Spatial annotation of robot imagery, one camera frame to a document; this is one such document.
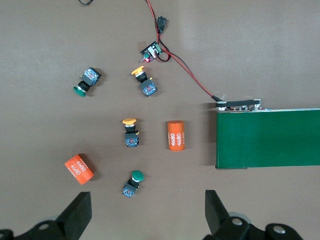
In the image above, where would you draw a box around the green belt conveyor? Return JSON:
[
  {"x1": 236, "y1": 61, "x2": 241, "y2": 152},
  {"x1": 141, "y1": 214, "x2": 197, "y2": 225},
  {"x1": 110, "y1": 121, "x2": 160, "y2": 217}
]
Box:
[{"x1": 213, "y1": 98, "x2": 320, "y2": 171}]

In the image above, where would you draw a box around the black inline cable switch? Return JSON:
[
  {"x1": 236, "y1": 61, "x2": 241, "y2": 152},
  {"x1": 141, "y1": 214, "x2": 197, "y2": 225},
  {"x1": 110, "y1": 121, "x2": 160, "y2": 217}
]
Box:
[{"x1": 155, "y1": 15, "x2": 168, "y2": 35}]

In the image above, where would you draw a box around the green mushroom push button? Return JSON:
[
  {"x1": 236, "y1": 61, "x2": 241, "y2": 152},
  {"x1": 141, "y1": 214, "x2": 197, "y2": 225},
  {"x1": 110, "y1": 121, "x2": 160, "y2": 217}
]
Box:
[
  {"x1": 121, "y1": 170, "x2": 146, "y2": 200},
  {"x1": 72, "y1": 66, "x2": 103, "y2": 97}
]

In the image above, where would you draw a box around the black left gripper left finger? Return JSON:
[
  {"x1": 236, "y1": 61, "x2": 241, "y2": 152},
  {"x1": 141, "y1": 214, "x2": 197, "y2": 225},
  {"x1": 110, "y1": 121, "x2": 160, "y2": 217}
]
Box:
[{"x1": 0, "y1": 191, "x2": 92, "y2": 240}]

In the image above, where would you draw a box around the yellow mushroom push button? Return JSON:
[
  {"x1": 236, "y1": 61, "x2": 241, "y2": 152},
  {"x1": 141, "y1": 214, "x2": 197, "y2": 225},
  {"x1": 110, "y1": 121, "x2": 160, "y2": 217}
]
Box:
[
  {"x1": 130, "y1": 65, "x2": 159, "y2": 98},
  {"x1": 121, "y1": 117, "x2": 141, "y2": 148}
]

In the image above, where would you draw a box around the black motor controller board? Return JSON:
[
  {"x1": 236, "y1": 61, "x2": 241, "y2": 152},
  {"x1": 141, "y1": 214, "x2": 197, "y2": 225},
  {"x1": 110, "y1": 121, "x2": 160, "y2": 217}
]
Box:
[{"x1": 138, "y1": 40, "x2": 165, "y2": 64}]

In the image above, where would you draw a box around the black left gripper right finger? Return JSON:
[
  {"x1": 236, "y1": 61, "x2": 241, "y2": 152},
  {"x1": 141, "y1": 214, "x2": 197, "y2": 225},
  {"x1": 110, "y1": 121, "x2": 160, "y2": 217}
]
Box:
[{"x1": 203, "y1": 189, "x2": 303, "y2": 240}]

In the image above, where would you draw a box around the red and black power cable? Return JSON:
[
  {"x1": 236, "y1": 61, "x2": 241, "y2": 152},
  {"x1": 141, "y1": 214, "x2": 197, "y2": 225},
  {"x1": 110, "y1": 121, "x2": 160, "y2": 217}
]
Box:
[{"x1": 145, "y1": 0, "x2": 222, "y2": 101}]

